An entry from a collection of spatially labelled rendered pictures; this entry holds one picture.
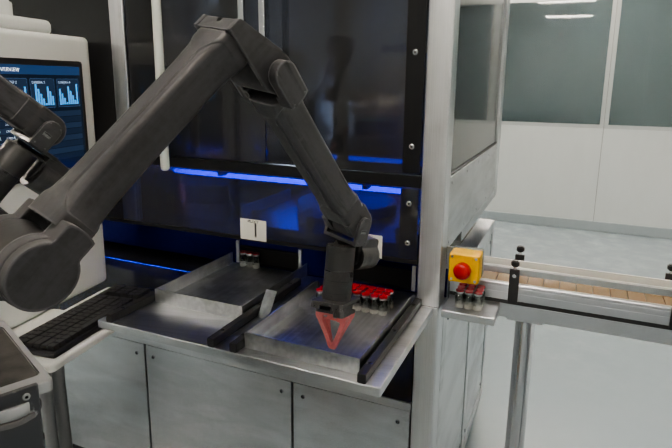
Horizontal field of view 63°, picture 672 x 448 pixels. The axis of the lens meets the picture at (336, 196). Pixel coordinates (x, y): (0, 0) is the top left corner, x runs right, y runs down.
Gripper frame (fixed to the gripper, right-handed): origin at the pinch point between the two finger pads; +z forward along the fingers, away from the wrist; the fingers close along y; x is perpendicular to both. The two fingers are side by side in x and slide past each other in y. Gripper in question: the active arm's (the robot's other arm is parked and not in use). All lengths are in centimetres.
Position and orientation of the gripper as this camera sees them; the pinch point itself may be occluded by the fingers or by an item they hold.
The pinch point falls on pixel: (332, 344)
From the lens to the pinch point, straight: 110.2
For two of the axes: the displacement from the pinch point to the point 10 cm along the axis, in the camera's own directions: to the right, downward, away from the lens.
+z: -0.9, 10.0, 0.3
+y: 3.9, 0.1, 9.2
